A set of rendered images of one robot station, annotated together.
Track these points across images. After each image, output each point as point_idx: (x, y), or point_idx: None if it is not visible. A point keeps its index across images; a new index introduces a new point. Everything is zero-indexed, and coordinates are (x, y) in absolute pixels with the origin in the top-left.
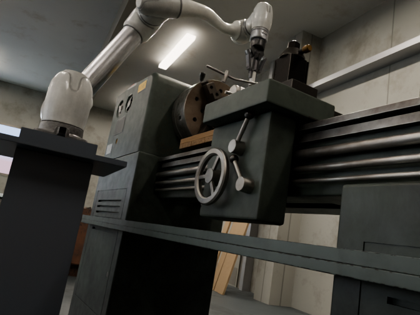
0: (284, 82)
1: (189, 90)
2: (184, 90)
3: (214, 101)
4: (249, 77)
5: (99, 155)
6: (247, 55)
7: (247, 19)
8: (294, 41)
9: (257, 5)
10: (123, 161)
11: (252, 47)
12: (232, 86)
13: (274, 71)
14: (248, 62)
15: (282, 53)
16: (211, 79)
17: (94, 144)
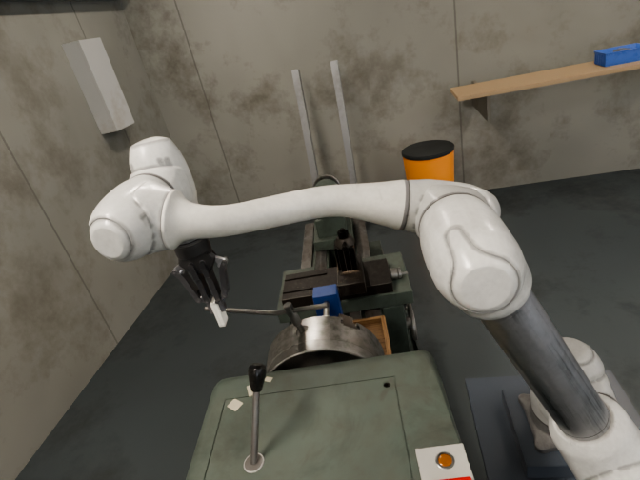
0: (361, 258)
1: (374, 336)
2: (370, 353)
3: (410, 283)
4: (225, 310)
5: (494, 377)
6: (226, 270)
7: (173, 185)
8: (345, 229)
9: (177, 150)
10: (469, 378)
11: (212, 250)
12: (400, 269)
13: (354, 255)
14: (228, 281)
15: (354, 239)
16: (333, 316)
17: (506, 389)
